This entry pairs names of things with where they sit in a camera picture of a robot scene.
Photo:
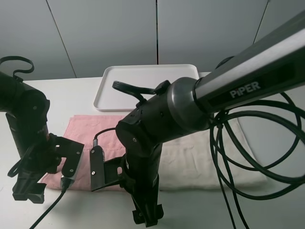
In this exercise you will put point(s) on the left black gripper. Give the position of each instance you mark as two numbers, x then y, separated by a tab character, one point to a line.
40	158

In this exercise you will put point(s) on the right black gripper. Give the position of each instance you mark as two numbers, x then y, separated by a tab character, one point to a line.
140	172

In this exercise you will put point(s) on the cream white towel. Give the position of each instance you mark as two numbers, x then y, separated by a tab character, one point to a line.
187	162

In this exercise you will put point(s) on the pink towel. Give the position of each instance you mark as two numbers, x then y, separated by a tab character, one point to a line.
82	129

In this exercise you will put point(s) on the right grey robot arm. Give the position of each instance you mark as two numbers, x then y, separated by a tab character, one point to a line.
274	64

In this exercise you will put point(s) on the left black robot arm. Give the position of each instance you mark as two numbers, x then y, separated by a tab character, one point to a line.
26	110

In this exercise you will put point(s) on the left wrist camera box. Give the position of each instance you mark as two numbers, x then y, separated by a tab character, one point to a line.
72	151

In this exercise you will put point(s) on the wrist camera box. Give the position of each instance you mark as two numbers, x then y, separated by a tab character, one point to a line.
72	151
103	173

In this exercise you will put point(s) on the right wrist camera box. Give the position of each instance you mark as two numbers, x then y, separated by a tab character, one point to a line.
103	173

